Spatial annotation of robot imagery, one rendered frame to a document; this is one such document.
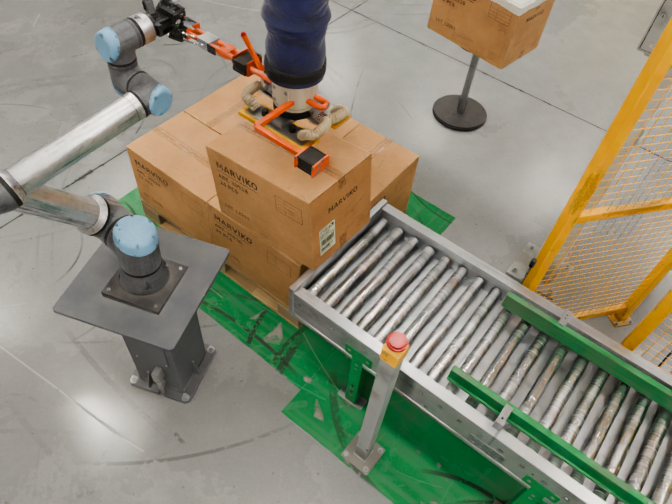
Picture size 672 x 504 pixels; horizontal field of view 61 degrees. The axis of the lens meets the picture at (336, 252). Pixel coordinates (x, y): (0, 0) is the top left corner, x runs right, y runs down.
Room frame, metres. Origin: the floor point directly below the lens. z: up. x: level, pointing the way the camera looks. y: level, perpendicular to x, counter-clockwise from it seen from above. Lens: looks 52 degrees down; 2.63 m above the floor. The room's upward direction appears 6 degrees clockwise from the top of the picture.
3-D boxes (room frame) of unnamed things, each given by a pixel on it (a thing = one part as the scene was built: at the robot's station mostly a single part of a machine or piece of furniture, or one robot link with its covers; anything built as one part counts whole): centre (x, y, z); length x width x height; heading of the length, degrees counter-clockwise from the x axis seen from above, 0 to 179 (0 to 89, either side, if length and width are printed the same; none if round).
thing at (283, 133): (1.74, 0.27, 1.19); 0.34 x 0.10 x 0.05; 56
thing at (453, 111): (3.50, -0.79, 0.31); 0.40 x 0.40 x 0.62
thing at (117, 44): (1.51, 0.72, 1.62); 0.12 x 0.09 x 0.10; 146
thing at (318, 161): (1.44, 0.12, 1.29); 0.09 x 0.08 x 0.05; 146
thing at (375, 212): (1.67, -0.02, 0.58); 0.70 x 0.03 x 0.06; 147
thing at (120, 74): (1.50, 0.72, 1.51); 0.12 x 0.09 x 0.12; 54
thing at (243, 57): (1.96, 0.43, 1.29); 0.10 x 0.08 x 0.06; 146
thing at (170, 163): (2.29, 0.38, 0.34); 1.20 x 1.00 x 0.40; 57
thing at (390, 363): (0.93, -0.23, 0.50); 0.07 x 0.07 x 1.00; 57
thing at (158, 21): (1.65, 0.62, 1.63); 0.12 x 0.09 x 0.08; 146
